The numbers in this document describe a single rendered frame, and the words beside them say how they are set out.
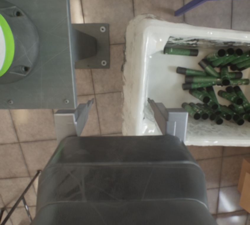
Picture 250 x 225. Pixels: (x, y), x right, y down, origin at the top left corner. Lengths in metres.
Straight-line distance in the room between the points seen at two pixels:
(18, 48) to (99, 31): 0.96
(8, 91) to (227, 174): 1.79
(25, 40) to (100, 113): 1.07
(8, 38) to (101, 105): 1.08
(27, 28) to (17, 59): 0.06
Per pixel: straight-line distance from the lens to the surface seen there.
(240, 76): 0.96
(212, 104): 0.79
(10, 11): 0.37
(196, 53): 0.84
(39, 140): 1.58
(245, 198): 1.85
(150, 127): 0.66
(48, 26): 0.36
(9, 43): 0.31
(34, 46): 0.35
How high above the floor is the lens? 1.26
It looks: 73 degrees down
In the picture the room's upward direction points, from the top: 174 degrees clockwise
